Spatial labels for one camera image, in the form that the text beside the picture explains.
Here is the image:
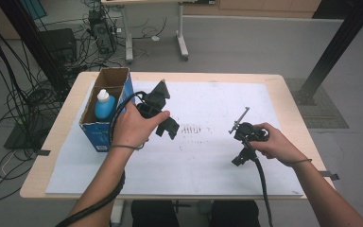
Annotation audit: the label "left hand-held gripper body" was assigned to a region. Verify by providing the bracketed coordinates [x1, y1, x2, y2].
[135, 79, 172, 120]

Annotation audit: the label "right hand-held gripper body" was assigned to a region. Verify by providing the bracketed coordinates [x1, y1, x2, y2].
[228, 106, 269, 152]

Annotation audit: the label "blue bottle with white cap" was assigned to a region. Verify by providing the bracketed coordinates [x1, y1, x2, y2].
[94, 88, 117, 121]

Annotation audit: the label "blue cardboard box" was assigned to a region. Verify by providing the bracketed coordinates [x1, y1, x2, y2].
[78, 66, 136, 153]

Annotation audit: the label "person's left hand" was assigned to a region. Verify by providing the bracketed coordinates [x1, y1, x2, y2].
[111, 102, 171, 151]

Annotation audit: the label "person's right hand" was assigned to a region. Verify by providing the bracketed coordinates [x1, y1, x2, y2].
[250, 122, 301, 168]

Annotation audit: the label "grey left wrist band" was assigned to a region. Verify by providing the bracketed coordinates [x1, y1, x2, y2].
[109, 142, 147, 151]

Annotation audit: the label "grey wrist band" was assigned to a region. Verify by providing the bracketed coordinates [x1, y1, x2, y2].
[290, 158, 313, 167]
[109, 142, 147, 151]

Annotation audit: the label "white paper mat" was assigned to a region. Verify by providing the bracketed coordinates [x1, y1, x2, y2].
[44, 79, 305, 197]

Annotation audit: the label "person's right leg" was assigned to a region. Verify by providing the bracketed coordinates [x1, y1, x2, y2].
[209, 200, 261, 227]

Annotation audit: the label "person's leg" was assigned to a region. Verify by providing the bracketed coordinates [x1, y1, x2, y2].
[209, 200, 261, 227]
[130, 200, 181, 227]

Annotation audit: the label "grey right wrist band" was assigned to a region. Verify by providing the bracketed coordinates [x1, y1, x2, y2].
[290, 158, 313, 167]

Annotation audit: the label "white background desk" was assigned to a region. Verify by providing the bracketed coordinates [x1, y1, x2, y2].
[101, 0, 191, 64]

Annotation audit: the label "dark grey floor mat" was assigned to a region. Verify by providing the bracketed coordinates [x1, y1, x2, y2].
[284, 78, 350, 130]

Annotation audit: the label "person's left leg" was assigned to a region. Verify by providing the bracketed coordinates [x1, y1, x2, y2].
[130, 200, 181, 227]

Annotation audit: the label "black computer tower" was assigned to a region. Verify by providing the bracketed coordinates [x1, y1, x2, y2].
[87, 9, 118, 55]

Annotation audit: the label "white table leg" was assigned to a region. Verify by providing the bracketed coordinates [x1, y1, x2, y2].
[109, 199, 126, 227]

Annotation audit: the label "black box on floor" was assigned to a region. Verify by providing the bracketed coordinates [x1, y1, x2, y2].
[38, 27, 78, 64]

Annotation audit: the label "black metal stand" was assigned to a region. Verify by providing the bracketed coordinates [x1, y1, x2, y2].
[293, 0, 363, 107]

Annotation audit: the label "wooden cabinet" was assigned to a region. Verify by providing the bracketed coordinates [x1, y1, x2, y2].
[182, 0, 323, 19]

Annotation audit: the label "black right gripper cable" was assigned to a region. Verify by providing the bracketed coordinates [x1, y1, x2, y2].
[237, 131, 274, 227]

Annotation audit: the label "black metal post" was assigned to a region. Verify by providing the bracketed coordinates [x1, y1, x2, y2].
[0, 0, 71, 93]

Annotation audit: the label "black flat base plate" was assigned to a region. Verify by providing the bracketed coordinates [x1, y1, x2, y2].
[3, 121, 55, 151]

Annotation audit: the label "tangle of black floor cables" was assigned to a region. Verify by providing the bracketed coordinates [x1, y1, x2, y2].
[0, 0, 168, 203]

